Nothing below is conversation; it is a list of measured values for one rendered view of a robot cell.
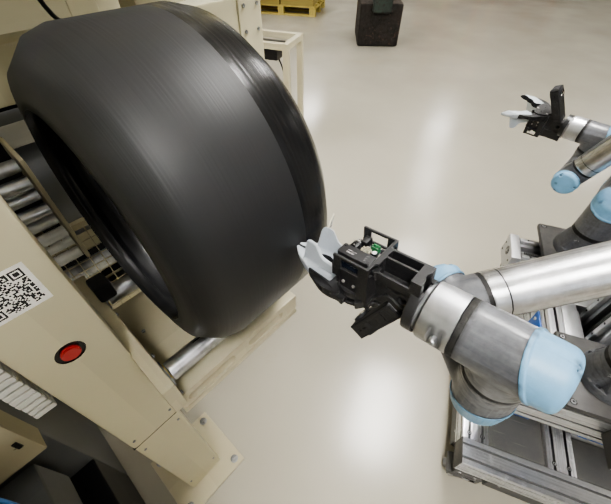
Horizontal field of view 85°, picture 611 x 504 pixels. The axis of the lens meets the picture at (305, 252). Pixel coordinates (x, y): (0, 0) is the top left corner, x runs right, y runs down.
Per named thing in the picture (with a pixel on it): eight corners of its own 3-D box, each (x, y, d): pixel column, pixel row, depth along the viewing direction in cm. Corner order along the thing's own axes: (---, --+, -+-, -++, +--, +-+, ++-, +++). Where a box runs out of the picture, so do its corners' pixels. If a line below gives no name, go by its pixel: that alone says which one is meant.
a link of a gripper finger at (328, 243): (309, 211, 51) (359, 234, 46) (312, 241, 55) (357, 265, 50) (296, 221, 50) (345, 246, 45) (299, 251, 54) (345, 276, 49)
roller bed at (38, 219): (10, 299, 81) (-98, 204, 59) (-8, 268, 88) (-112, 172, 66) (91, 255, 91) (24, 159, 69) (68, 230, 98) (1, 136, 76)
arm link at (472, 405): (481, 348, 52) (501, 310, 43) (519, 426, 44) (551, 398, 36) (431, 355, 52) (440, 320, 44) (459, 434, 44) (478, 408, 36)
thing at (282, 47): (290, 141, 312) (287, 44, 254) (234, 130, 326) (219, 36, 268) (303, 125, 334) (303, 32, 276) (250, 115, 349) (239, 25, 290)
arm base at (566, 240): (596, 240, 121) (615, 220, 114) (605, 270, 111) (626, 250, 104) (550, 230, 124) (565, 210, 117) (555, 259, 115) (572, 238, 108)
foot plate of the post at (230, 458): (189, 520, 123) (187, 520, 121) (151, 464, 135) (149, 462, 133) (244, 458, 136) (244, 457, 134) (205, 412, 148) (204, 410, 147)
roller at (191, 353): (164, 375, 66) (154, 363, 69) (174, 388, 68) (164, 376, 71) (287, 273, 83) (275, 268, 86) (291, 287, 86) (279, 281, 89)
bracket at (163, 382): (177, 413, 68) (161, 396, 61) (90, 304, 86) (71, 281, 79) (190, 400, 70) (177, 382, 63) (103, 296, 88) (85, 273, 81)
